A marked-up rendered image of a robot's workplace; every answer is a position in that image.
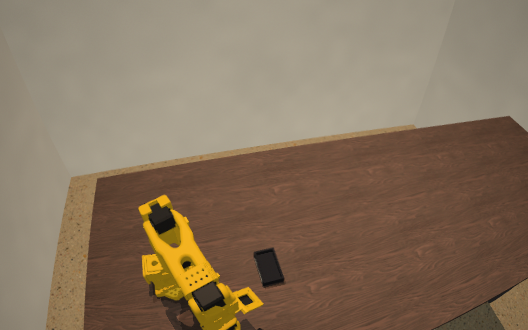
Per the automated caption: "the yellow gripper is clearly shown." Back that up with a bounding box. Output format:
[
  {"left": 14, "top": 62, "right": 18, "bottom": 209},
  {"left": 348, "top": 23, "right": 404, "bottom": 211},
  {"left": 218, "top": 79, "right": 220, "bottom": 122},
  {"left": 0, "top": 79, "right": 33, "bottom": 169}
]
[{"left": 200, "top": 287, "right": 263, "bottom": 330}]

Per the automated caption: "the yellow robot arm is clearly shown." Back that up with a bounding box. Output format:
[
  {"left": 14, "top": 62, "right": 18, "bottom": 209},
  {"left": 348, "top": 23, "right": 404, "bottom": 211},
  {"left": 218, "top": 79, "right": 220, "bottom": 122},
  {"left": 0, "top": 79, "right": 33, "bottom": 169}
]
[{"left": 138, "top": 195, "right": 239, "bottom": 324}]

